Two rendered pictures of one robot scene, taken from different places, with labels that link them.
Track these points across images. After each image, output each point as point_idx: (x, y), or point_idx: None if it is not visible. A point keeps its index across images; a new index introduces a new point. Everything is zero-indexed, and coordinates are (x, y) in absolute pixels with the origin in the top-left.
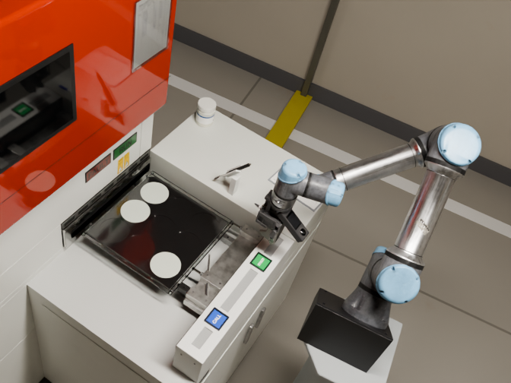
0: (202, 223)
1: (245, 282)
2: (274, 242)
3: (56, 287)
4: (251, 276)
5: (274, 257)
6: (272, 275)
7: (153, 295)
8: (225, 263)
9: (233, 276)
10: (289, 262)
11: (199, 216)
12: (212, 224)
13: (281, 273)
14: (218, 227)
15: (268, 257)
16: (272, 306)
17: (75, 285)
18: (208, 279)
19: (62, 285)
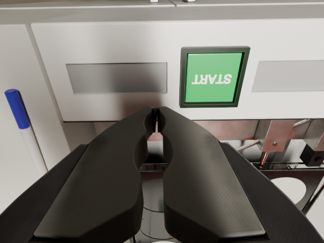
0: (161, 198)
1: (310, 76)
2: (177, 119)
3: (322, 224)
4: (280, 71)
5: (159, 51)
6: (180, 14)
7: (296, 158)
8: (208, 126)
9: (303, 115)
10: (62, 8)
11: (154, 206)
12: (151, 187)
13: (95, 8)
14: (149, 179)
15: (174, 69)
16: (101, 1)
17: (313, 216)
18: (284, 137)
19: (317, 222)
